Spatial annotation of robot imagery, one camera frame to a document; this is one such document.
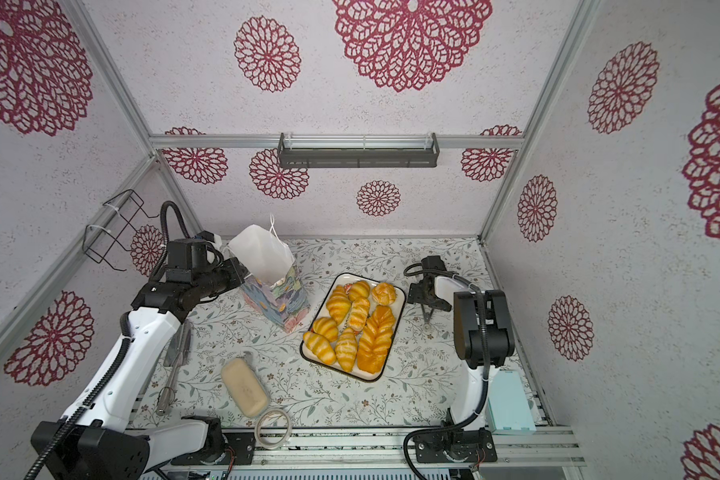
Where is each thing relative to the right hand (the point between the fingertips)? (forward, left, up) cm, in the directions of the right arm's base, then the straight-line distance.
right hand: (428, 295), depth 102 cm
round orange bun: (-1, +15, +2) cm, 15 cm away
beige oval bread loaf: (-34, +53, +4) cm, 63 cm away
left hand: (-12, +52, +25) cm, 59 cm away
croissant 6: (-21, +27, +3) cm, 34 cm away
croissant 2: (-1, +24, +3) cm, 24 cm away
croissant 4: (-16, +33, +4) cm, 37 cm away
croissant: (-6, +30, +3) cm, 31 cm away
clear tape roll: (-43, +44, -1) cm, 61 cm away
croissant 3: (-10, +24, +3) cm, 26 cm away
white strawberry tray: (+5, +29, +1) cm, 29 cm away
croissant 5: (-21, +34, +3) cm, 41 cm away
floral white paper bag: (-15, +44, +25) cm, 53 cm away
